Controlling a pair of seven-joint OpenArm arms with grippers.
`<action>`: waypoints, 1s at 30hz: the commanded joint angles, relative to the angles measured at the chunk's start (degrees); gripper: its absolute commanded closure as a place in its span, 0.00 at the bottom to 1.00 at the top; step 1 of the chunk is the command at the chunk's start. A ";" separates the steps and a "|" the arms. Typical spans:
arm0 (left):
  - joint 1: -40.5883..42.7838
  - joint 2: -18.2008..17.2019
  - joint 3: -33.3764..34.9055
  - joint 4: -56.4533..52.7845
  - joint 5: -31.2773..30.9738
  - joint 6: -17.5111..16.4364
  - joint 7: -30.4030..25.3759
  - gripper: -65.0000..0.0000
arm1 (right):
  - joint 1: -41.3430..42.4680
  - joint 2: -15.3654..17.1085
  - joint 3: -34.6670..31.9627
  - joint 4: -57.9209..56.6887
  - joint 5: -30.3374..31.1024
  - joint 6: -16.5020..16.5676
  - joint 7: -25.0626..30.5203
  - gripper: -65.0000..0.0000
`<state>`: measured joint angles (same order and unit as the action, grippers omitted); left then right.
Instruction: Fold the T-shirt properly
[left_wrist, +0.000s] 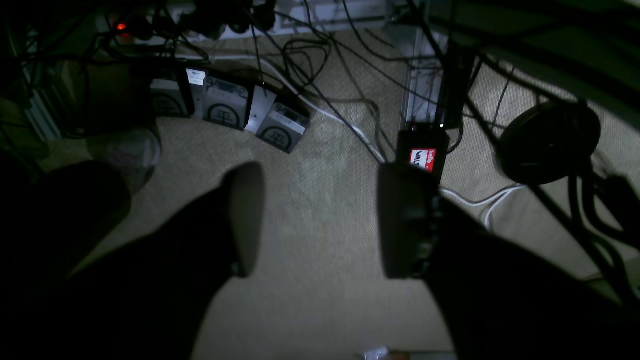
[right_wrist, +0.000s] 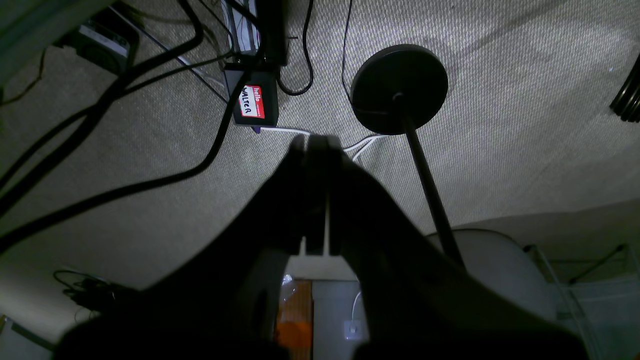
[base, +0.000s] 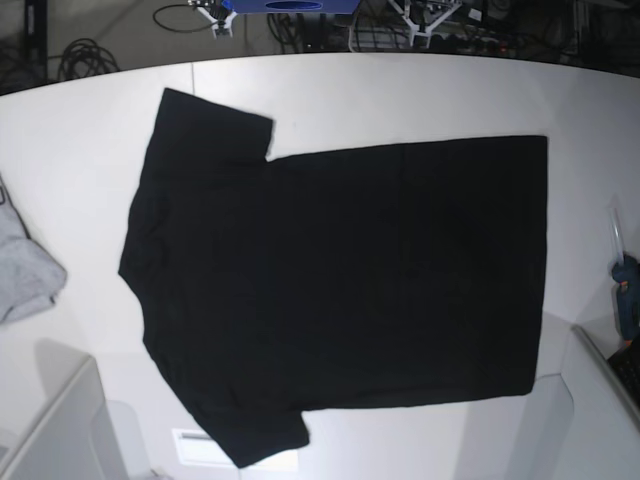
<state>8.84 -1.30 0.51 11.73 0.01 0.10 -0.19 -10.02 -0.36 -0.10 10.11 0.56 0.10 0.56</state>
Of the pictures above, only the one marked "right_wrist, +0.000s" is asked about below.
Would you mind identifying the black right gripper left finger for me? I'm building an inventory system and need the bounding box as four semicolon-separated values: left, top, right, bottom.
55;136;304;360

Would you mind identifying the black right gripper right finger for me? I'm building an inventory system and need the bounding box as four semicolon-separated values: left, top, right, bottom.
306;135;589;360

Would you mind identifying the orange object under table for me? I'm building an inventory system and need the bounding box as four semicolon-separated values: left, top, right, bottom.
273;279;314;360

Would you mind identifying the black lamp pole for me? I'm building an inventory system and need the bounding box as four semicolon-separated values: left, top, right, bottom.
401;115;466;270

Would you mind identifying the black box with name sticker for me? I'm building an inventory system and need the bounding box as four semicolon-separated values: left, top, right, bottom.
233;65;279;128

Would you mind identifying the black round lamp base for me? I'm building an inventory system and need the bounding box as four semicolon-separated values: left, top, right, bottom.
349;44;450;136

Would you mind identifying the black device on floor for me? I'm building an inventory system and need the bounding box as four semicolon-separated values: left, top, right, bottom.
53;7;140;76

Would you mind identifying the white floor cable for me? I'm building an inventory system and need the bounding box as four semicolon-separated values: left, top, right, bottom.
259;125;388;162

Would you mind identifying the thick black floor cable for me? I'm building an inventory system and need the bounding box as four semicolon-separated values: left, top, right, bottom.
0;0;251;253

